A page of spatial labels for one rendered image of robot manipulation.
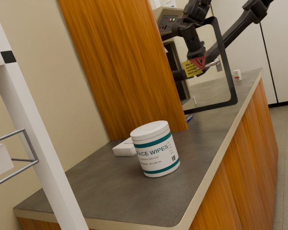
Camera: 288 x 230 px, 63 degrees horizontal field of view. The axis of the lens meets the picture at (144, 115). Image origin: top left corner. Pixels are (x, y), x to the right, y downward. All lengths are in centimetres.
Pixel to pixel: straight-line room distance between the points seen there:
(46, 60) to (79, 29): 24
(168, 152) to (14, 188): 65
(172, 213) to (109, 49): 87
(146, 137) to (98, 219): 26
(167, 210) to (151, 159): 19
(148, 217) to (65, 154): 71
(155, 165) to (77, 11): 90
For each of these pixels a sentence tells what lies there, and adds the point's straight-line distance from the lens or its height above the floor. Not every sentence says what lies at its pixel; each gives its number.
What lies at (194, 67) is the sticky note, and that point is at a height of 120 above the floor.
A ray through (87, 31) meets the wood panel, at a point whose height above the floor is 154.
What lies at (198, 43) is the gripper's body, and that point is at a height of 130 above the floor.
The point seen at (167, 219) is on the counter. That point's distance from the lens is 59.
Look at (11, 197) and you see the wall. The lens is 111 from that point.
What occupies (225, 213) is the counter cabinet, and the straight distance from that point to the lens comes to 95.
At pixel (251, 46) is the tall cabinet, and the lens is 420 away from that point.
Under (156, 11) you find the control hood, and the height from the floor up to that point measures 150.
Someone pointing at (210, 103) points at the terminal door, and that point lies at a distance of 116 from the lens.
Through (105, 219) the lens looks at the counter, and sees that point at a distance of 69.
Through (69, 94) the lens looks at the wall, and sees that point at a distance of 130.
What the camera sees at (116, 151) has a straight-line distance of 108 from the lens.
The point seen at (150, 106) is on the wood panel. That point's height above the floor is 109.
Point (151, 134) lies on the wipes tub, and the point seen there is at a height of 108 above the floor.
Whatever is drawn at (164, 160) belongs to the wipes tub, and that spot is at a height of 99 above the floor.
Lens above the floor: 128
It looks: 11 degrees down
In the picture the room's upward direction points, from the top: 19 degrees counter-clockwise
